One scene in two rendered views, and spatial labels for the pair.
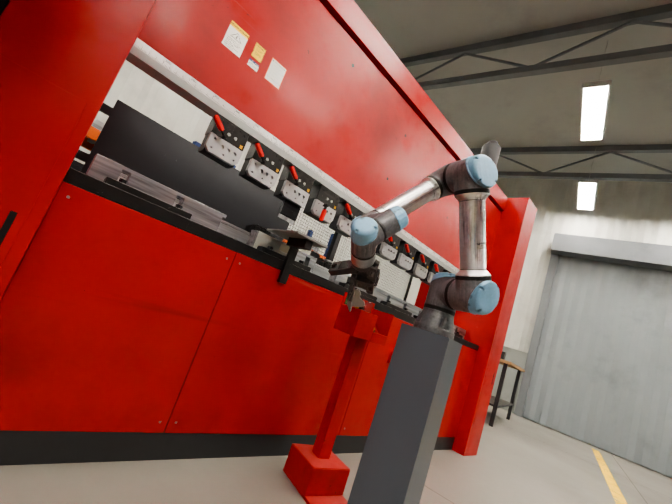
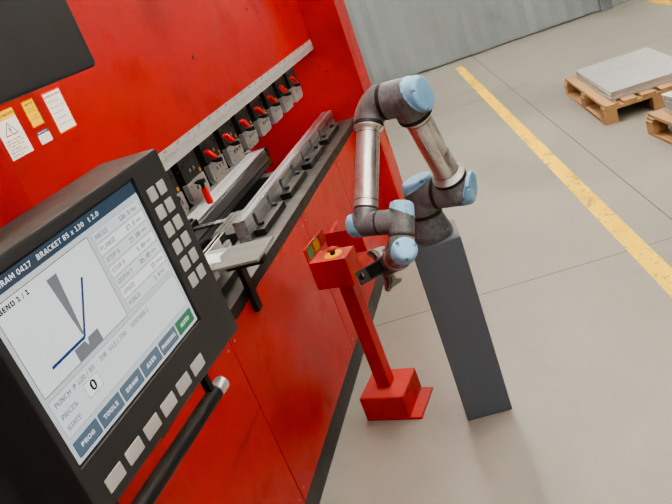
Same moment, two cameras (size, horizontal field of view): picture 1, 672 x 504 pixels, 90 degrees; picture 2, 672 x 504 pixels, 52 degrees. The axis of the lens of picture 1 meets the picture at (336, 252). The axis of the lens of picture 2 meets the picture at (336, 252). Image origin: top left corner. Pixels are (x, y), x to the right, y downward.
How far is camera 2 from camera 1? 1.56 m
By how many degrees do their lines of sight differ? 43
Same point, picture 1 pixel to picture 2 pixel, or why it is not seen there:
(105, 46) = not seen: hidden behind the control
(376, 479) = (469, 363)
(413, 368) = (446, 277)
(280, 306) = (270, 325)
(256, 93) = (75, 163)
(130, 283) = (221, 460)
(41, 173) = (173, 483)
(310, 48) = not seen: hidden behind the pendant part
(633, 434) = (480, 15)
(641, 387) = not seen: outside the picture
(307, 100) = (95, 91)
